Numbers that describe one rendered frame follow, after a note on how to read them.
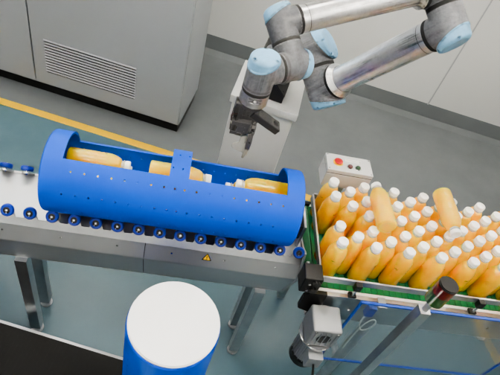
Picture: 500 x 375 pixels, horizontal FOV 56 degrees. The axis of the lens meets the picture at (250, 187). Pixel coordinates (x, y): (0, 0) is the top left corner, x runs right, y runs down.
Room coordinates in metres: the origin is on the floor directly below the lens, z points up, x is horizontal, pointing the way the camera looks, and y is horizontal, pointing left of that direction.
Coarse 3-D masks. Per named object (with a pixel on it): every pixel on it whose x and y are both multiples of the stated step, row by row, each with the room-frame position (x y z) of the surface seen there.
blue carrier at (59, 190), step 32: (64, 160) 0.98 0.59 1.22; (128, 160) 1.21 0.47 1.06; (160, 160) 1.24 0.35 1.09; (192, 160) 1.26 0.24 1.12; (64, 192) 0.92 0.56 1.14; (96, 192) 0.95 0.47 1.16; (128, 192) 0.98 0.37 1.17; (160, 192) 1.01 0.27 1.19; (192, 192) 1.04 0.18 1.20; (224, 192) 1.08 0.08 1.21; (256, 192) 1.11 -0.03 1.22; (288, 192) 1.15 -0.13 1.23; (160, 224) 0.98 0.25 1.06; (192, 224) 1.00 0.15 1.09; (224, 224) 1.02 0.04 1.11; (256, 224) 1.05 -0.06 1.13; (288, 224) 1.08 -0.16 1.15
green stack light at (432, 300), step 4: (428, 292) 0.96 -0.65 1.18; (432, 292) 0.95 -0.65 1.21; (428, 296) 0.95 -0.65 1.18; (432, 296) 0.94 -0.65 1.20; (428, 300) 0.94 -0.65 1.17; (432, 300) 0.93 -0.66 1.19; (436, 300) 0.93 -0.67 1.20; (440, 300) 0.93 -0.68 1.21; (432, 304) 0.93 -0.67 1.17; (436, 304) 0.92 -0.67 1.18; (440, 304) 0.93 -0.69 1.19; (444, 304) 0.93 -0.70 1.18; (436, 308) 0.92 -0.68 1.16
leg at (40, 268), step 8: (32, 264) 1.04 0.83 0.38; (40, 264) 1.05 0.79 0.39; (40, 272) 1.05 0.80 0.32; (40, 280) 1.05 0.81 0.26; (48, 280) 1.09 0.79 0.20; (40, 288) 1.05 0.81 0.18; (48, 288) 1.07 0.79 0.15; (40, 296) 1.05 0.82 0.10; (48, 296) 1.06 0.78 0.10; (48, 304) 1.06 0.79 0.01
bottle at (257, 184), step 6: (246, 180) 1.23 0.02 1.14; (252, 180) 1.23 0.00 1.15; (258, 180) 1.24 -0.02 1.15; (264, 180) 1.25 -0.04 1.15; (270, 180) 1.27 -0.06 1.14; (246, 186) 1.21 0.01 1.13; (252, 186) 1.21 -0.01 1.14; (258, 186) 1.22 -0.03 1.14; (264, 186) 1.23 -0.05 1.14; (270, 186) 1.23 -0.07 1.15; (276, 186) 1.24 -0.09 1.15; (282, 186) 1.25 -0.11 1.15; (270, 192) 1.22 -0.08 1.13; (276, 192) 1.22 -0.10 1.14; (282, 192) 1.23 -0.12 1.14
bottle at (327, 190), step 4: (324, 184) 1.42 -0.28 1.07; (328, 184) 1.40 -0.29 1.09; (324, 188) 1.40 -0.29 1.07; (328, 188) 1.39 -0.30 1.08; (332, 188) 1.39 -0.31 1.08; (336, 188) 1.40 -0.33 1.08; (320, 192) 1.40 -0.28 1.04; (324, 192) 1.39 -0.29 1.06; (328, 192) 1.38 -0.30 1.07; (332, 192) 1.38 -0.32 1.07; (320, 196) 1.39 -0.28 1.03; (324, 196) 1.38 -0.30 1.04; (316, 200) 1.40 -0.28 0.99; (320, 200) 1.38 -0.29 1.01; (316, 204) 1.39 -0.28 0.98; (320, 204) 1.38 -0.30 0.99; (316, 208) 1.38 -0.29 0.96; (316, 212) 1.38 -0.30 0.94
